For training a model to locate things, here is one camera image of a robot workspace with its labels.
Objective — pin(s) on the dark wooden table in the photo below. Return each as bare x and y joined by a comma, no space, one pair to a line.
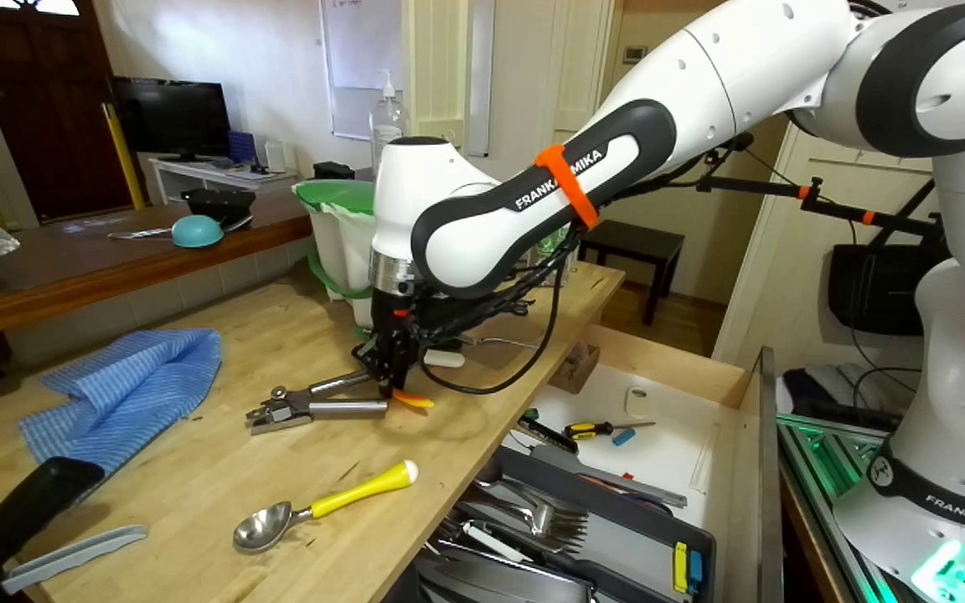
92,261

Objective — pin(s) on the metal fork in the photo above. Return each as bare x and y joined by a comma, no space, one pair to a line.
536,519

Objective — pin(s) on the robot stand with green light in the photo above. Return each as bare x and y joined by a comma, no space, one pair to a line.
828,456

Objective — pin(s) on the white bucket with green lid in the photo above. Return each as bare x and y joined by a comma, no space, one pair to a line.
333,239

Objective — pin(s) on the black object on dark table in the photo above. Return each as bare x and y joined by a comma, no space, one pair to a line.
220,202

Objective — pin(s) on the black stool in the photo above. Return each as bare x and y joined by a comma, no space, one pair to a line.
635,239

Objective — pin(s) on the white wall board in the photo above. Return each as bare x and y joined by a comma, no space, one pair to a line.
356,67

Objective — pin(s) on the black monitor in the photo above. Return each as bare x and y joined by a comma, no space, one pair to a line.
169,115

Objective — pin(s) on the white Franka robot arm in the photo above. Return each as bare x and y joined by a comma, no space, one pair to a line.
727,67

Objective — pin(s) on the cream base cabinet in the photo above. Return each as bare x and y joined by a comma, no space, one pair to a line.
785,269

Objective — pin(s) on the black box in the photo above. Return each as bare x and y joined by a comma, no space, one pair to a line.
887,290

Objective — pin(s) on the white desk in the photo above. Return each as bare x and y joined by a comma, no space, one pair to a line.
216,177

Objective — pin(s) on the blue ladle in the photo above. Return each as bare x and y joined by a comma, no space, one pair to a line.
196,233

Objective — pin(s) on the open wooden drawer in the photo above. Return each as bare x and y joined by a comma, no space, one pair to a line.
670,379

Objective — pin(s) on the yellow and blue small tool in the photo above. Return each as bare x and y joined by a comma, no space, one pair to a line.
688,566

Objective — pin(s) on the brown wooden door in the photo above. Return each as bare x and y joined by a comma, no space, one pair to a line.
36,101

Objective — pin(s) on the yellow stick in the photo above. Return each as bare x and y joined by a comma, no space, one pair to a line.
121,154

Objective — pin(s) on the blue cloth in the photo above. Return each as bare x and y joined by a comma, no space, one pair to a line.
126,389

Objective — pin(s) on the tall clear bottle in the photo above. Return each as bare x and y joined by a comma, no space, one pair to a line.
389,112

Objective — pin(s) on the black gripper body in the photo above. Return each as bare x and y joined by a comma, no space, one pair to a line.
399,322

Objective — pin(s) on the yellow and black screwdriver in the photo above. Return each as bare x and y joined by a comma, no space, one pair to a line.
594,426

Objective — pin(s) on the grey flat bar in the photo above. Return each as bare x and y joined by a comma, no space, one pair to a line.
76,555

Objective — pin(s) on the orange spoon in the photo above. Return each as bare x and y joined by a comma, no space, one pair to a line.
417,400

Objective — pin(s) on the black cutlery tray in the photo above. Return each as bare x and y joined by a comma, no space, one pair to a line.
627,537

